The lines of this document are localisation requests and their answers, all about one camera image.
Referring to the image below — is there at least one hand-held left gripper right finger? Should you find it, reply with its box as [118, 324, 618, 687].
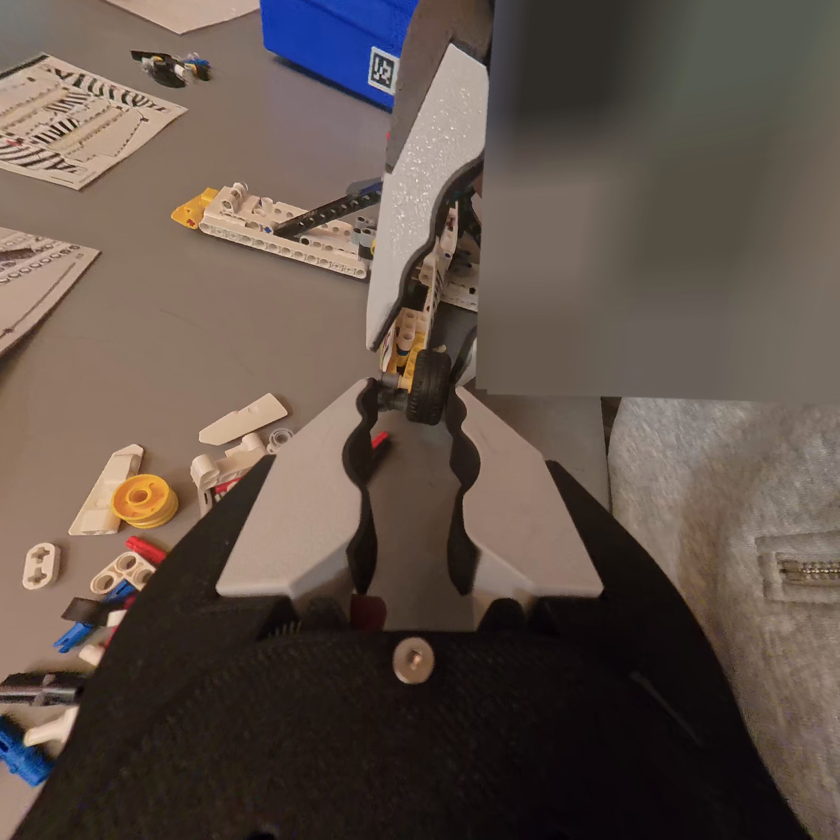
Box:
[446, 386, 605, 614]

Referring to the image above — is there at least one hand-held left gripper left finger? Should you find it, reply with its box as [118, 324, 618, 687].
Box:
[215, 377, 382, 614]

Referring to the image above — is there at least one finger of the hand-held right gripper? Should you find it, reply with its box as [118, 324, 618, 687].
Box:
[365, 42, 490, 355]

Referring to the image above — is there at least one white yellow lego airplane model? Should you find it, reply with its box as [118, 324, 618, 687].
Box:
[172, 177, 485, 427]

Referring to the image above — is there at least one pile of loose lego pieces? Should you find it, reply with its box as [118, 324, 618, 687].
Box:
[0, 392, 298, 788]

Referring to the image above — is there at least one small black lego assembly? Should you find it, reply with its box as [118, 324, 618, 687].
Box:
[130, 49, 213, 90]

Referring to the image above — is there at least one lego instruction booklet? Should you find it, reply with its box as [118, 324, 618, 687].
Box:
[0, 226, 102, 357]

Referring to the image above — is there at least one blue plastic bin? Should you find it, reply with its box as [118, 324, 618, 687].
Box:
[259, 0, 421, 111]

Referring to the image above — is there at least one person's grey zip hoodie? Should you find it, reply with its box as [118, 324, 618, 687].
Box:
[600, 397, 840, 840]

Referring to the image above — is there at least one large printed paper sheet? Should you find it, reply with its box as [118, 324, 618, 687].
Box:
[105, 0, 261, 35]

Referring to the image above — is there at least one zebra striped sticker sheet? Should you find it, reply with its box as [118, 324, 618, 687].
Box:
[0, 52, 189, 191]

